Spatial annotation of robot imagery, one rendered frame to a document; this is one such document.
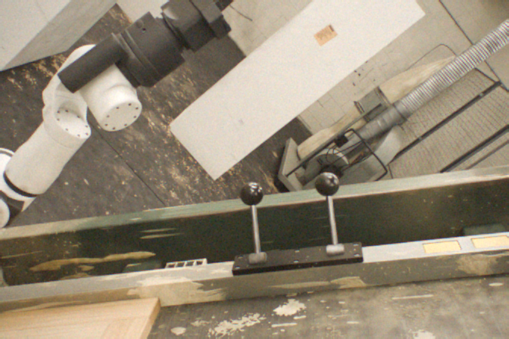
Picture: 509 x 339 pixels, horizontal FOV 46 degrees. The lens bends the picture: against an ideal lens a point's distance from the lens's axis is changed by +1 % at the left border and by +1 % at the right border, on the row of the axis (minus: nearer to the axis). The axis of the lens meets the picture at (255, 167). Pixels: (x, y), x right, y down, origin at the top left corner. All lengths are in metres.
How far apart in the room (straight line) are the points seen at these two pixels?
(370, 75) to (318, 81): 4.50
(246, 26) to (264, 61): 4.46
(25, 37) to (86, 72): 2.61
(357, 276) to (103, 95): 0.45
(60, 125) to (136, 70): 0.14
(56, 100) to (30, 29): 2.51
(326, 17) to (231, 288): 3.72
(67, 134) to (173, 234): 0.36
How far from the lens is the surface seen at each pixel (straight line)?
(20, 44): 3.47
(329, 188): 0.92
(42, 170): 0.96
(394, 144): 6.41
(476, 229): 1.15
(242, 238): 1.17
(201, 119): 4.77
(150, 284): 0.97
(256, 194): 0.93
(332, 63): 4.57
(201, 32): 0.86
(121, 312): 0.96
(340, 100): 9.12
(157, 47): 0.86
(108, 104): 0.85
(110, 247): 1.24
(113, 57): 0.85
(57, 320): 1.00
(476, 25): 9.18
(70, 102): 0.95
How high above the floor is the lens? 1.75
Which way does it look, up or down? 17 degrees down
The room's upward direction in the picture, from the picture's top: 52 degrees clockwise
